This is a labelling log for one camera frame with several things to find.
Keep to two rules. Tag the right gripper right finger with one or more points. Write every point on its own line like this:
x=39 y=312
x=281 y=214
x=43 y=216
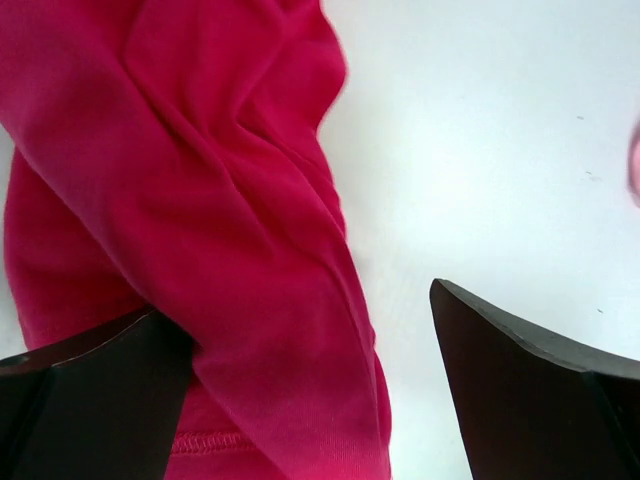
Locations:
x=531 y=403

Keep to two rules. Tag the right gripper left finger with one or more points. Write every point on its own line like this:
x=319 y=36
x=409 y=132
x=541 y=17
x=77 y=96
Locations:
x=103 y=404

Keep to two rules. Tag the magenta t shirt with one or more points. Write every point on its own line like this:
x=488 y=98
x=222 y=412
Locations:
x=166 y=153

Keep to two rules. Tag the pink t shirt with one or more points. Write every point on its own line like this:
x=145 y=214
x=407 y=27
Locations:
x=633 y=164

